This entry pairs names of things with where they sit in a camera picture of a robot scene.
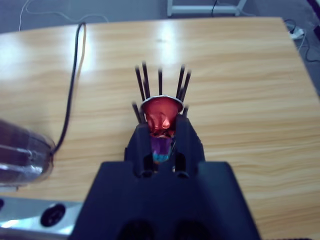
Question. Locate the white power strip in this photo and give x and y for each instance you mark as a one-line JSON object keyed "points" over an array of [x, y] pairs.
{"points": [[297, 33]]}

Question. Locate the white capsule coffee machine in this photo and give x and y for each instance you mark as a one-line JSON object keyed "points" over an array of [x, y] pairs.
{"points": [[22, 217]]}

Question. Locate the purple coffee capsule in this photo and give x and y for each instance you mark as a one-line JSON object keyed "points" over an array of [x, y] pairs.
{"points": [[161, 146]]}

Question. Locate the red coffee capsule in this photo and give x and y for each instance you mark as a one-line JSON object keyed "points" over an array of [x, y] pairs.
{"points": [[160, 112]]}

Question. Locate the black capsule holder stand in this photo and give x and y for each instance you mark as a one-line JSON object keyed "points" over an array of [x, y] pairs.
{"points": [[160, 82]]}

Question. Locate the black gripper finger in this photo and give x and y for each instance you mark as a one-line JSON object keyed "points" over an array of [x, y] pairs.
{"points": [[187, 147], [140, 150]]}

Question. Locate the white metal frame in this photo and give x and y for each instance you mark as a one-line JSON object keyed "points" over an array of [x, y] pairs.
{"points": [[200, 10]]}

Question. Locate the teal coffee capsule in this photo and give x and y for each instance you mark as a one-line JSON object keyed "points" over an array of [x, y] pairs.
{"points": [[161, 157]]}

